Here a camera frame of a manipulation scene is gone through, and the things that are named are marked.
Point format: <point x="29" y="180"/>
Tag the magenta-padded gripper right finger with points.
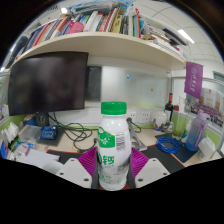
<point x="150" y="170"/>

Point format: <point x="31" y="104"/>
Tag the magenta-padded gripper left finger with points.
<point x="74" y="170"/>

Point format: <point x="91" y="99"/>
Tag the white green-capped drink bottle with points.
<point x="113" y="133"/>

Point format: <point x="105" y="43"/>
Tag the translucent purple water bottle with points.
<point x="196" y="131"/>

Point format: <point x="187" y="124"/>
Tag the black red-edged desk mat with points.
<point x="160" y="160"/>

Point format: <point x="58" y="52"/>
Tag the grey metal laptop stand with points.
<point x="138" y="143"/>

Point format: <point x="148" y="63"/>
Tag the white printed paper sheet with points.
<point x="40" y="158"/>

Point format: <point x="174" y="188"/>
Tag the small blue box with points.
<point x="48" y="132"/>

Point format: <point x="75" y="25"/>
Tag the white plastic jar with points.
<point x="160" y="120"/>

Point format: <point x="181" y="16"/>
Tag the clear plastic box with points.
<point x="30" y="135"/>

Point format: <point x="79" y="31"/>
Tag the white tissue pack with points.
<point x="206" y="148"/>

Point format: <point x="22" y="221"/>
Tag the dark wine bottle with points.
<point x="169" y="108"/>

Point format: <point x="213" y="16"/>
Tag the group photo poster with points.
<point x="210" y="103"/>

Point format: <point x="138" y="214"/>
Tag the black computer monitor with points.
<point x="48" y="83"/>

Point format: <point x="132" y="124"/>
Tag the purple hanging banner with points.
<point x="194" y="80"/>

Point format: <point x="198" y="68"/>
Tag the white shelf with books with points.
<point x="100" y="43"/>

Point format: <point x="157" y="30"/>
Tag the ceiling light panels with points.
<point x="185" y="35"/>

